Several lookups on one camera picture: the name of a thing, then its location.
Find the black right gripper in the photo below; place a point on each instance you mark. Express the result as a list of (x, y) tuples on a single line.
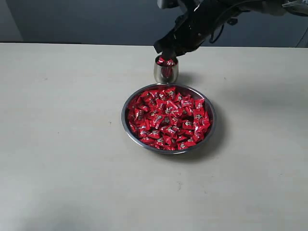
[(199, 20)]

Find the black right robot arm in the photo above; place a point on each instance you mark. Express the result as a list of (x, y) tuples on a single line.
[(270, 7)]

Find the shiny steel cup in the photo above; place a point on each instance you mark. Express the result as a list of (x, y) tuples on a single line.
[(166, 74)]

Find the round stainless steel bowl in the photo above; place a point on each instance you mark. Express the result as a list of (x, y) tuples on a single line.
[(127, 125)]

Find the pile of red candies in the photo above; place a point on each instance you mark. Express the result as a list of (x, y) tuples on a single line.
[(168, 120)]

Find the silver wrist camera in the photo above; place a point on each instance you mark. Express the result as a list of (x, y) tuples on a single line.
[(168, 4)]

